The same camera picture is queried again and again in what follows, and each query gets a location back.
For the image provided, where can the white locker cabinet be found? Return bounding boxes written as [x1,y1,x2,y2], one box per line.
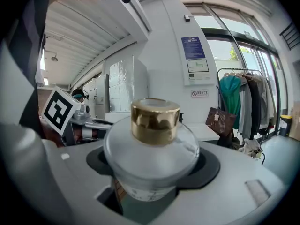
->
[82,73,110,120]

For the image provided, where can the blue and white wall poster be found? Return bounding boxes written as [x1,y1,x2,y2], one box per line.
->
[180,36,211,87]

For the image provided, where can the clear glass bottle gold cap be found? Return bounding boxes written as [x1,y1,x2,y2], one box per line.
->
[103,97,200,202]

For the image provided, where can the teal hooded jacket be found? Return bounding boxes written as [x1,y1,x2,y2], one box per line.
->
[219,75,242,130]

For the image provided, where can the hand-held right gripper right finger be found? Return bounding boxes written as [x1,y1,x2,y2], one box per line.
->
[150,141,289,225]

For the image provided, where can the white bag on floor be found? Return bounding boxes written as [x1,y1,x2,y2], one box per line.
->
[238,138,263,159]

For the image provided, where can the dark hanging coat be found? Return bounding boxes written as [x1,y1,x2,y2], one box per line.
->
[247,75,263,140]

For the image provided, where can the glass sliding doors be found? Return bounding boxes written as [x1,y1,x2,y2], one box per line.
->
[187,2,289,135]

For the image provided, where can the black wall vent grille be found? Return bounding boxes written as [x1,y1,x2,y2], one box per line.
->
[279,22,300,51]

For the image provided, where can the person's dark and white clothing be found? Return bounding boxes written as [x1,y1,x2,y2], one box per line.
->
[0,0,55,140]

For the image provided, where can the beige hanging coat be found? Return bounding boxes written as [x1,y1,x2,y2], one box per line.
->
[257,75,278,128]

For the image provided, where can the cardboard box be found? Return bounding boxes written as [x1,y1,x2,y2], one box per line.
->
[288,106,300,141]

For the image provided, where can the silver foil-covered cabinet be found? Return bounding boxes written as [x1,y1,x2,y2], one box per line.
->
[108,54,149,113]

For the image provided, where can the white table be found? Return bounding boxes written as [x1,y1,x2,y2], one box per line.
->
[184,122,220,142]

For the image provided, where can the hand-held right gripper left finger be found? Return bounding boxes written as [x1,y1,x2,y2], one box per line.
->
[42,139,142,225]

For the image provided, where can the small red-symbol wall sign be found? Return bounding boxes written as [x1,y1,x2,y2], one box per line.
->
[191,89,210,98]

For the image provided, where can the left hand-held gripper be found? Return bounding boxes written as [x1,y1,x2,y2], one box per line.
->
[41,86,113,147]

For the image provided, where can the black bin yellow lid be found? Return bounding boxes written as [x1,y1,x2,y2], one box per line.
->
[279,114,293,137]

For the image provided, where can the grey hanging shirt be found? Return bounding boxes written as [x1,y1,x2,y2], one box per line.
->
[238,76,253,140]

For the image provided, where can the brown bag with tag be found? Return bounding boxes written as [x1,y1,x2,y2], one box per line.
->
[205,106,238,137]

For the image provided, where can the black clothes rack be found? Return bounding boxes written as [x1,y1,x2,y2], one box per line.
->
[216,67,278,150]

